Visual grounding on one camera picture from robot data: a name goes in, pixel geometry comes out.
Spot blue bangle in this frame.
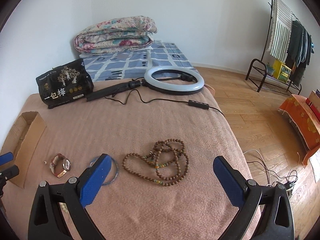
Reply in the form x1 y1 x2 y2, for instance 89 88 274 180
102 157 119 186

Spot red strap wristwatch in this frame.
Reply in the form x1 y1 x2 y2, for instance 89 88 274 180
49 153 71 178

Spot brown wooden bead necklace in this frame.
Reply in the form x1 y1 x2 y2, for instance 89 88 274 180
121 138 190 187

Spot open cardboard box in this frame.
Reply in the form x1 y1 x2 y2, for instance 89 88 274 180
1 111 46 188

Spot pink blanket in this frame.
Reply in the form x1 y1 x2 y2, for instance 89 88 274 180
2 87 251 239

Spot black snack bag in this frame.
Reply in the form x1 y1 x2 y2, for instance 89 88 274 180
36 59 94 109

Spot orange floral cloth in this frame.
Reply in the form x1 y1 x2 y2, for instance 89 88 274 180
278 94 319 166

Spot brown and red boxes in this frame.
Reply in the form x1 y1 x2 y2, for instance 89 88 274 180
306 89 320 120

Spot blue checkered bed sheet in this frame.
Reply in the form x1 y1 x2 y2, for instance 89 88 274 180
83 43 196 82

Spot black clothes rack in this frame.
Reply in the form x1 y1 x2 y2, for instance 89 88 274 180
245 0 314 95

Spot yellow box on rack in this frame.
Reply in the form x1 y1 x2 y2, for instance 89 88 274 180
272 59 291 83

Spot folded floral quilt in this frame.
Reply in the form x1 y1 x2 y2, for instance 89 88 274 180
74 16 157 55

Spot dark hanging clothes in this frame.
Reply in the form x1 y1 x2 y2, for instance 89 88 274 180
285 20 312 86

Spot striped hanging towel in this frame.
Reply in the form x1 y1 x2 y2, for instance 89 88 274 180
267 0 293 62

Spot white ring light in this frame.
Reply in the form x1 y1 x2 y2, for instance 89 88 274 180
86 66 204 101

